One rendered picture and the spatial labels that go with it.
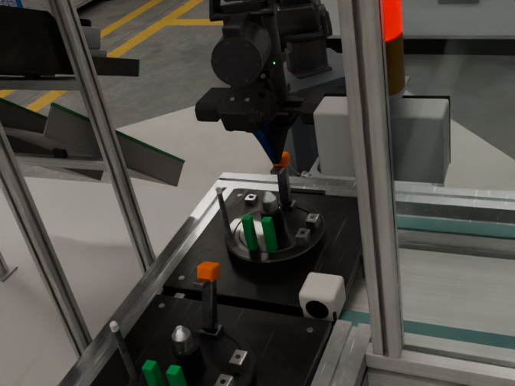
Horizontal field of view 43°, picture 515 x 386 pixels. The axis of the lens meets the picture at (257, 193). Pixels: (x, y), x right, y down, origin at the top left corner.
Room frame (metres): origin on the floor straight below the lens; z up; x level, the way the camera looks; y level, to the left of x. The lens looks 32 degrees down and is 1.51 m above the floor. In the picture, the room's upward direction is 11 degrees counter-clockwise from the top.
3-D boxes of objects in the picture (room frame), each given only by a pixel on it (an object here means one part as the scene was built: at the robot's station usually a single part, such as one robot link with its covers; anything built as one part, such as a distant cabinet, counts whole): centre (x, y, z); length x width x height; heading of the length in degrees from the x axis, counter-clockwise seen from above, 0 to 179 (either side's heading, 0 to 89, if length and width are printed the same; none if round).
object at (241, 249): (0.73, -0.01, 0.98); 0.14 x 0.14 x 0.02
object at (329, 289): (0.60, -0.05, 0.97); 0.05 x 0.05 x 0.04; 62
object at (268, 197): (0.73, -0.01, 1.04); 0.02 x 0.02 x 0.03
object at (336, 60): (1.10, -0.14, 0.96); 0.15 x 0.15 x 0.20; 13
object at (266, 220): (0.68, 0.00, 1.01); 0.01 x 0.01 x 0.05; 62
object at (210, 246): (0.73, -0.01, 0.96); 0.24 x 0.24 x 0.02; 62
